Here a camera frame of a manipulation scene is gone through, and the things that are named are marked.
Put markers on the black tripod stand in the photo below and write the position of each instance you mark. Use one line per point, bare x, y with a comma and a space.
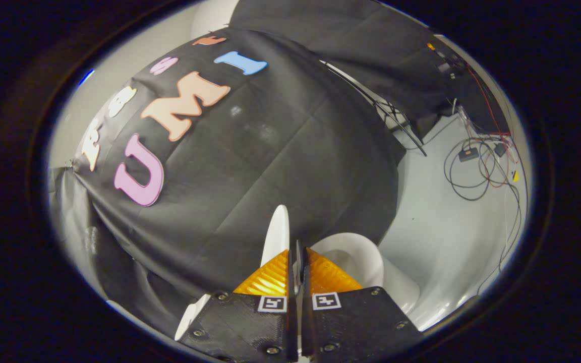
396, 121

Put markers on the black backdrop cloth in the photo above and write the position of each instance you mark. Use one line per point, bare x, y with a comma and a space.
76, 227
270, 166
371, 45

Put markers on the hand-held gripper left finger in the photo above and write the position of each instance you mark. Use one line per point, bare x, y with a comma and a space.
242, 322

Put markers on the black device with orange part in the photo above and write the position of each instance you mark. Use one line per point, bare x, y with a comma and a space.
444, 58

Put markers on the small black box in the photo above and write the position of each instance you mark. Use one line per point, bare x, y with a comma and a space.
468, 154
500, 149

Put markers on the small yellow tag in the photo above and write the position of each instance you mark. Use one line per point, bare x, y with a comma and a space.
515, 176

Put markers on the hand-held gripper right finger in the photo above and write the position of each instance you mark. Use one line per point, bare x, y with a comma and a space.
361, 327

